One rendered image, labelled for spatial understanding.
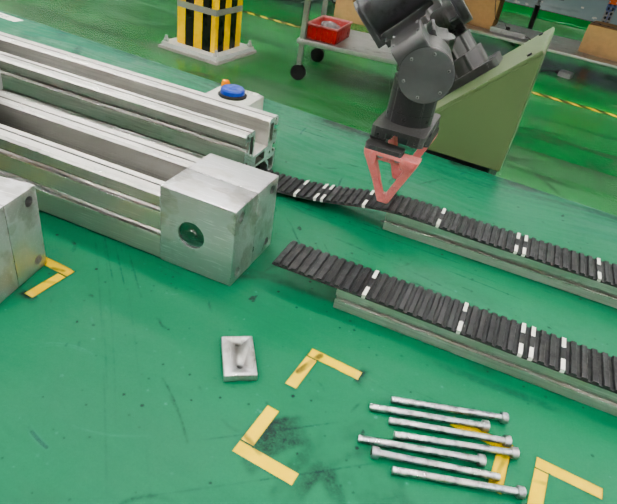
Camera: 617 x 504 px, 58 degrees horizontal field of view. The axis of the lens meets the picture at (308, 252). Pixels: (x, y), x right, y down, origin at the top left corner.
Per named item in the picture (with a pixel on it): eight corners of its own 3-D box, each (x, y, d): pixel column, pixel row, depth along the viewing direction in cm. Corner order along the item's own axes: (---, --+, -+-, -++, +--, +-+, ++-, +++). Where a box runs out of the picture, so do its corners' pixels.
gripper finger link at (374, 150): (351, 201, 70) (366, 131, 65) (368, 179, 76) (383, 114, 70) (403, 217, 68) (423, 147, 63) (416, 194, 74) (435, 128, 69)
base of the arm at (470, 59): (503, 56, 107) (448, 89, 114) (483, 18, 105) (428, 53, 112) (498, 65, 100) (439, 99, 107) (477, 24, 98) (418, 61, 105)
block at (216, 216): (278, 235, 70) (288, 167, 65) (230, 287, 61) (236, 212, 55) (216, 212, 73) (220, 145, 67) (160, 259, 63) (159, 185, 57)
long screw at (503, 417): (504, 417, 51) (508, 410, 50) (507, 426, 50) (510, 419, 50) (389, 398, 51) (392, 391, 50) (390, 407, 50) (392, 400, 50)
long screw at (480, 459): (482, 459, 47) (486, 451, 46) (484, 469, 46) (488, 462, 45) (357, 437, 47) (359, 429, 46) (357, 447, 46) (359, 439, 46)
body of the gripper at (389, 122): (368, 138, 66) (381, 77, 62) (390, 114, 74) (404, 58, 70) (420, 154, 65) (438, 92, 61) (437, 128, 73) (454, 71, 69)
